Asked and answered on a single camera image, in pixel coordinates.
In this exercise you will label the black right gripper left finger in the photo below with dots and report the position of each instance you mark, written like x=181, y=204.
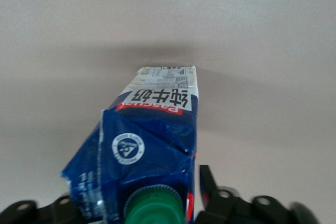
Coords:
x=57, y=211

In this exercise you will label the blue white milk carton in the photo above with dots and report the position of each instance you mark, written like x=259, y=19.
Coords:
x=149, y=140

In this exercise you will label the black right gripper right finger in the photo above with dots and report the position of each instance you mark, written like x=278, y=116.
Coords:
x=220, y=205

